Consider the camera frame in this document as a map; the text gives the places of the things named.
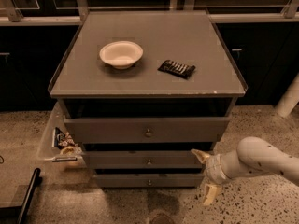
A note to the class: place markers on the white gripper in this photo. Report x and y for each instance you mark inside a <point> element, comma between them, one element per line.
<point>213,169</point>

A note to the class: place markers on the grey drawer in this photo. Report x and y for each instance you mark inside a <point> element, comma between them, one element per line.
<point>141,160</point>
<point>149,180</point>
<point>146,130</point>

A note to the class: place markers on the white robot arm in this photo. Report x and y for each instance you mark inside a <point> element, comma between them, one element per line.
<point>252,157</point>

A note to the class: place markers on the grey top drawer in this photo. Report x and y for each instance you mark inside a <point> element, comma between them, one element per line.
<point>146,130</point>

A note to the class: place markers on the grey drawer cabinet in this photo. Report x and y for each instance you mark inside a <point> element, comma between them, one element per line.
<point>86,87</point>

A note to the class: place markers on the grey bottom drawer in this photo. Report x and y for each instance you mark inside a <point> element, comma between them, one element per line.
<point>149,180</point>

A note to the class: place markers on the black snack packet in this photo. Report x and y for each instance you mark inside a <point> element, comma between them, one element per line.
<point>177,69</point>

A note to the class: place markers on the white paper bowl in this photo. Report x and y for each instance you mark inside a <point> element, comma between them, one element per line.
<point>121,54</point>

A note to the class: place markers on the snack packets in bin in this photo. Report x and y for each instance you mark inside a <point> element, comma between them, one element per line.
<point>64,142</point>

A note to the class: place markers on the clear plastic bin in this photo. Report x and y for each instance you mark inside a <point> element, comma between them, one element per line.
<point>46,152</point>

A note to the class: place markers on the black bar object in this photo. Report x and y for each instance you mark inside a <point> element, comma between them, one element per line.
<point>19,212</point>

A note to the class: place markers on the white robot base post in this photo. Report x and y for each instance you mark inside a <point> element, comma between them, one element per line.
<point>289,99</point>

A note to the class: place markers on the metal window rail frame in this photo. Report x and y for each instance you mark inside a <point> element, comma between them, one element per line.
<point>75,12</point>

